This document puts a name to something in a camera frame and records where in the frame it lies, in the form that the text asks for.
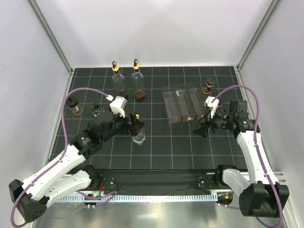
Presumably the glass oil bottle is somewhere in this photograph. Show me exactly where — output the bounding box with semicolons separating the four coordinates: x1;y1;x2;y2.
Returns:
132;119;146;145
112;61;128;100
132;59;145;100

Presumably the round amber sauce bottle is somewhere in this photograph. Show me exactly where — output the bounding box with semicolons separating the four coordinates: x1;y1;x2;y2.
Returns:
66;96;83;116

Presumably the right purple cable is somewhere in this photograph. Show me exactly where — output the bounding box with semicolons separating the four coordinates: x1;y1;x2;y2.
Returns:
211;85;285;227

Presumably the aluminium frame post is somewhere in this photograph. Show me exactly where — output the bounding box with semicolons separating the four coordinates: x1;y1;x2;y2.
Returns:
27;0;73;74
236;0;282;72

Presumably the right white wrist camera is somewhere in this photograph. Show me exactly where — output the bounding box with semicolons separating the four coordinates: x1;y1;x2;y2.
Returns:
204;96;219;119

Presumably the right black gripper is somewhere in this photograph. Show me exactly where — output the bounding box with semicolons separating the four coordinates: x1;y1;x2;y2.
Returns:
193;107;234;139

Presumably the right aluminium frame post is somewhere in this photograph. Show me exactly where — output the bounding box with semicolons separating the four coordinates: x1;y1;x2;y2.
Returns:
236;0;282;72

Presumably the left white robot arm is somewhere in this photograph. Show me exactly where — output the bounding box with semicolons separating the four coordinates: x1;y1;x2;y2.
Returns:
9;111;145;223

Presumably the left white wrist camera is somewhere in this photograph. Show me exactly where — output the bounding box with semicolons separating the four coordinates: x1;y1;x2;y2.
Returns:
110;96;127;118

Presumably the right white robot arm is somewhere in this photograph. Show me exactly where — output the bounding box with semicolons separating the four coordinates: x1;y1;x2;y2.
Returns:
193;96;289;218

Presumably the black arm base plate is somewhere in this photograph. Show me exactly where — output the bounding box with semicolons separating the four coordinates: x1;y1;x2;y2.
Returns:
72;169;243;194

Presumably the small black spice jar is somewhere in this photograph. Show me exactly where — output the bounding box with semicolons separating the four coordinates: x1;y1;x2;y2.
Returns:
217;103;224;113
203;78;215;95

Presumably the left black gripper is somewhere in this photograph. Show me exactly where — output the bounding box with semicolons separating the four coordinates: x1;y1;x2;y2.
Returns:
101;109;144;143

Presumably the clear acrylic organizer tray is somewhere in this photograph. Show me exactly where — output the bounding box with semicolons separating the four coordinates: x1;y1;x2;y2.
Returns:
161;80;224;125

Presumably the white slotted cable duct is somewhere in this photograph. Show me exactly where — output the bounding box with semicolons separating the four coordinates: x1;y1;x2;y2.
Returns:
54;192;218;203

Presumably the purple cable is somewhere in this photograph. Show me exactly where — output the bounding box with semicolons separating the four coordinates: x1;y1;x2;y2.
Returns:
10;87;114;226
211;85;285;227

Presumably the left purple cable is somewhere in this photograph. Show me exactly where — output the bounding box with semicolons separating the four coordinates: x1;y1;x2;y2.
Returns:
10;87;114;226

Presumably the aluminium front rail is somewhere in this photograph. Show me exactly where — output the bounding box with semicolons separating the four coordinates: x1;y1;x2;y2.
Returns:
28;171;289;194

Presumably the left aluminium frame post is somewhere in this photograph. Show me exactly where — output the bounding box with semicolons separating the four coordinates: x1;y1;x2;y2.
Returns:
27;0;73;74

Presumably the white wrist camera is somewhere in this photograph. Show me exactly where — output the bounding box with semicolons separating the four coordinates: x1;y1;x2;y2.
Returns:
110;96;127;118
204;96;219;119

